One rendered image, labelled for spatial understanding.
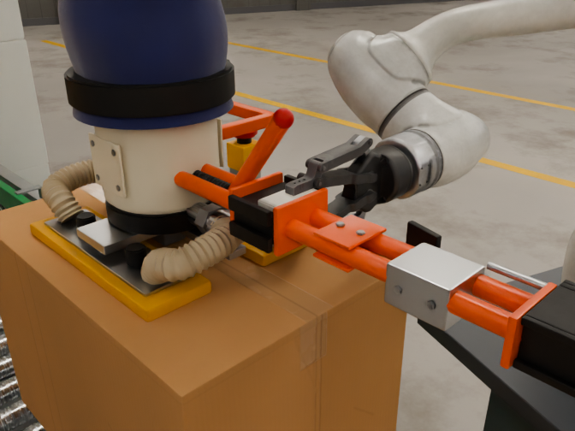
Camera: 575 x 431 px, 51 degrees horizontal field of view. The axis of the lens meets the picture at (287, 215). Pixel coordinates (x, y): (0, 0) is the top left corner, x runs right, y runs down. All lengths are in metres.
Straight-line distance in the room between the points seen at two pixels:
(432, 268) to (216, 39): 0.40
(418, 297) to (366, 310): 0.27
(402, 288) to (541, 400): 0.66
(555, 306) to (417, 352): 1.94
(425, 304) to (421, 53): 0.49
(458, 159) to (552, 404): 0.51
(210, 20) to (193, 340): 0.39
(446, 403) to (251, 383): 1.60
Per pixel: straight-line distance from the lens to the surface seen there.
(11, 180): 2.61
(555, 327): 0.51
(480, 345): 1.28
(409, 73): 0.93
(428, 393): 2.28
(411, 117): 0.90
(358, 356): 0.86
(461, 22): 0.99
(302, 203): 0.67
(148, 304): 0.75
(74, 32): 0.79
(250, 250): 0.86
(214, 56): 0.79
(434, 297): 0.55
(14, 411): 1.50
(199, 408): 0.67
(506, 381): 1.21
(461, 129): 0.91
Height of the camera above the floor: 1.50
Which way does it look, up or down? 26 degrees down
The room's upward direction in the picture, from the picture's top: straight up
